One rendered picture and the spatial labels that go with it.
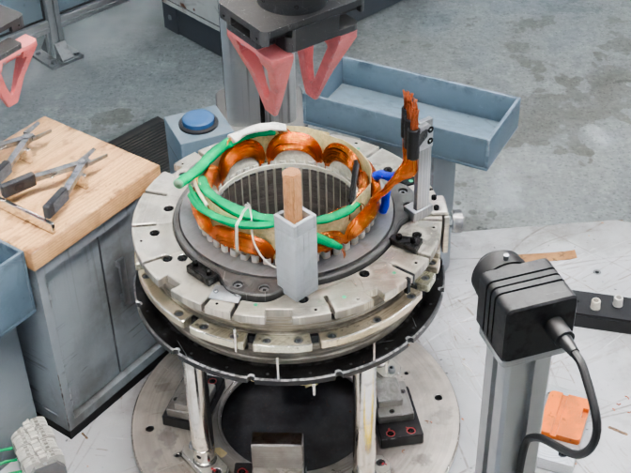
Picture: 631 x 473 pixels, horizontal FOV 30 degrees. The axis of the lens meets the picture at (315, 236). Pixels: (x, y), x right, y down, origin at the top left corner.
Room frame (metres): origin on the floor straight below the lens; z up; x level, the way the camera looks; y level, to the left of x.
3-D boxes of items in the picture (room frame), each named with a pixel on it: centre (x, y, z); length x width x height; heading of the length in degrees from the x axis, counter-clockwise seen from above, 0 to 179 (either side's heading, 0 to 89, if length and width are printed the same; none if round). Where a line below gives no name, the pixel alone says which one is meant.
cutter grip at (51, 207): (1.02, 0.28, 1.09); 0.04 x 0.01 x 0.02; 158
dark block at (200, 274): (0.88, 0.11, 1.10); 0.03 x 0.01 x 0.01; 44
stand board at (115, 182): (1.10, 0.31, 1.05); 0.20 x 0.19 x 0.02; 143
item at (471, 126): (1.26, -0.12, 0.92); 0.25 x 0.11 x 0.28; 62
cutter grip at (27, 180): (1.05, 0.32, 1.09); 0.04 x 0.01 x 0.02; 128
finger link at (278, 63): (0.85, 0.02, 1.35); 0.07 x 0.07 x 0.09; 37
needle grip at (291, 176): (0.86, 0.02, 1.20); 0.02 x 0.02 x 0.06
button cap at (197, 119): (1.25, 0.14, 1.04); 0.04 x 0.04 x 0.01
